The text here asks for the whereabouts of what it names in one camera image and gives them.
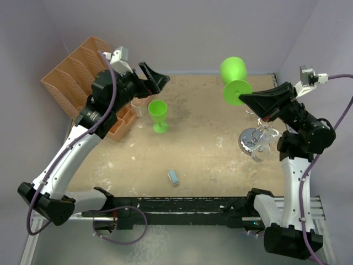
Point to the peach plastic file organizer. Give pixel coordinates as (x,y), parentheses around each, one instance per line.
(69,83)

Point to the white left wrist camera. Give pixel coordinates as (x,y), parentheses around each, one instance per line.
(118,60)

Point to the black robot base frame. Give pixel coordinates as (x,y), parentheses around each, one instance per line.
(232,212)

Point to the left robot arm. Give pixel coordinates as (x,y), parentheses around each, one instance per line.
(111,91)

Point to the clear wine glass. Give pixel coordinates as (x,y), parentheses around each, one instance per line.
(262,149)
(139,106)

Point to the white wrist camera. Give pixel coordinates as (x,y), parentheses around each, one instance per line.
(118,60)
(309,80)

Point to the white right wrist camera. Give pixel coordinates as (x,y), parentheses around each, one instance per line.
(309,80)

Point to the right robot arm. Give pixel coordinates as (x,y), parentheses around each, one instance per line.
(290,232)

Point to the green wine glass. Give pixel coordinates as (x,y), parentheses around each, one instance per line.
(233,74)
(158,111)

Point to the chrome wire glass rack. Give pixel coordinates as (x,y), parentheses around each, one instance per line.
(251,136)

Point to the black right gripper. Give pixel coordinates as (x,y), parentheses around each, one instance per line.
(266,104)

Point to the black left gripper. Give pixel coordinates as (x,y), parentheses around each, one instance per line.
(154,80)

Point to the small blue eraser block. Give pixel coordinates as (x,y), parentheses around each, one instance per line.
(173,177)

